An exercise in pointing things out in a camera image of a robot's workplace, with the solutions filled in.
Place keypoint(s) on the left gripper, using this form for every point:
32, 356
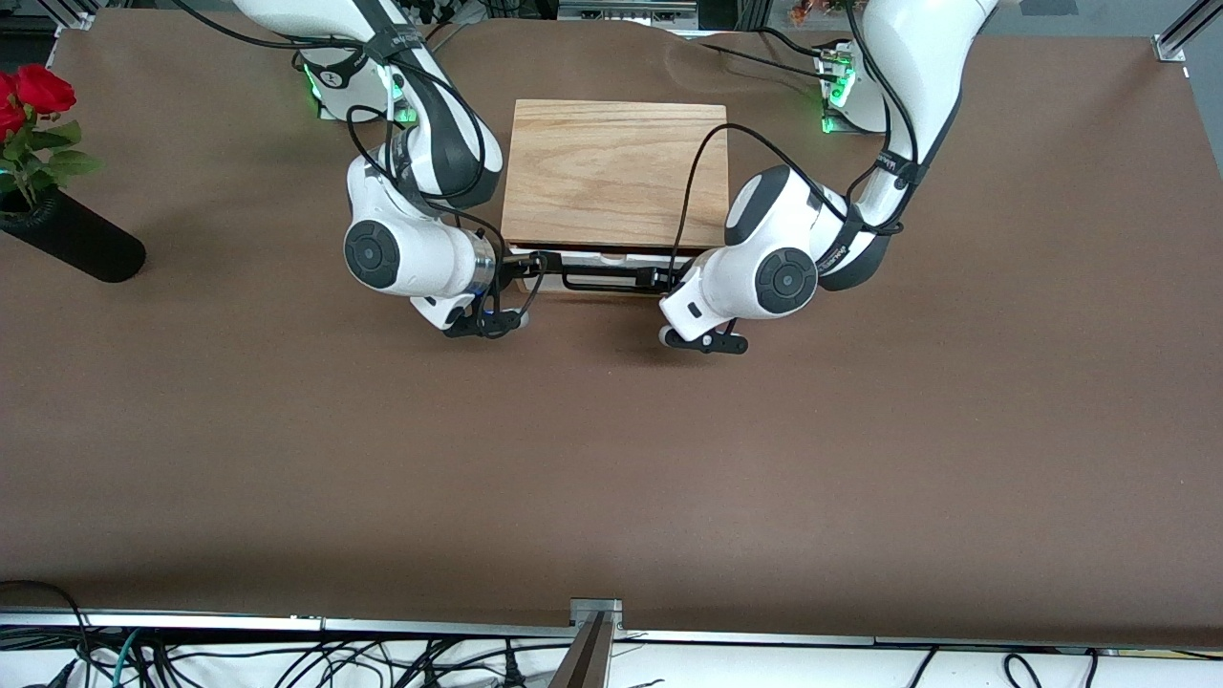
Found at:
667, 278

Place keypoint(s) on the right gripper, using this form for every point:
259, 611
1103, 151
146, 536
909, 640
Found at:
513, 269

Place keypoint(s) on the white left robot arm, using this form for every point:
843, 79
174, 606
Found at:
908, 57

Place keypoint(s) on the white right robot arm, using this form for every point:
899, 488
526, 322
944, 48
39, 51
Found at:
420, 263

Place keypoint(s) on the wooden drawer cabinet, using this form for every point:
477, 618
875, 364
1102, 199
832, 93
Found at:
611, 172

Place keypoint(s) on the brown table cover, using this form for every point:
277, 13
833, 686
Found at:
611, 459

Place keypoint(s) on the black ribbed vase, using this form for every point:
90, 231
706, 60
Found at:
81, 244

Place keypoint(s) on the large red artificial rose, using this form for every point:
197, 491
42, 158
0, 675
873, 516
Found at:
45, 88

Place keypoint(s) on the small red artificial rose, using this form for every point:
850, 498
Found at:
8, 117

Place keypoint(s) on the aluminium frame crossbar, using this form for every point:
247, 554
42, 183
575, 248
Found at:
621, 11

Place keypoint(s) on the long aluminium table rail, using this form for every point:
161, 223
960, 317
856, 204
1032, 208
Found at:
430, 628

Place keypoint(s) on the aluminium post with bracket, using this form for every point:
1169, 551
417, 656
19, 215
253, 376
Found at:
588, 659

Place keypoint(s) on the aluminium frame profile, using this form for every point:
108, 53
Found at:
1180, 33
72, 11

